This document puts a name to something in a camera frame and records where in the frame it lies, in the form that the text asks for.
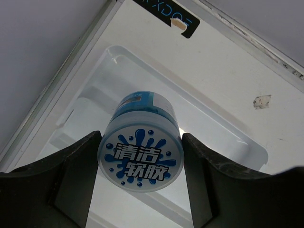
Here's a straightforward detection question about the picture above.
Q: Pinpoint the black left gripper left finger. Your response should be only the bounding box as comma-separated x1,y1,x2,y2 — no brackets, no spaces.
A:
0,131,102,228

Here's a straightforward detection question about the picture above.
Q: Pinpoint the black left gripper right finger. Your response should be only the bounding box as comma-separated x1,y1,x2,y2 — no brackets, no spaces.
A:
182,133,304,228

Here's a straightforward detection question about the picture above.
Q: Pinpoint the blue cleaning gel jar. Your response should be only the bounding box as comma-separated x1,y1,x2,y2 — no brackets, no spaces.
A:
98,91,184,192

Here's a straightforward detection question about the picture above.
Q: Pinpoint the small torn tape scrap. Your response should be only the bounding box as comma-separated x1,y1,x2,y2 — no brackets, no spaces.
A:
253,95,271,109

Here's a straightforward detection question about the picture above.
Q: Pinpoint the white compartment tray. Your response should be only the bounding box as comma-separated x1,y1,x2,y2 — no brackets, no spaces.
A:
4,45,269,228

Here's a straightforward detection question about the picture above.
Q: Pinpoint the black logo sticker left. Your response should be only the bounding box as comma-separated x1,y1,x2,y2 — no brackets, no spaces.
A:
134,0,200,38

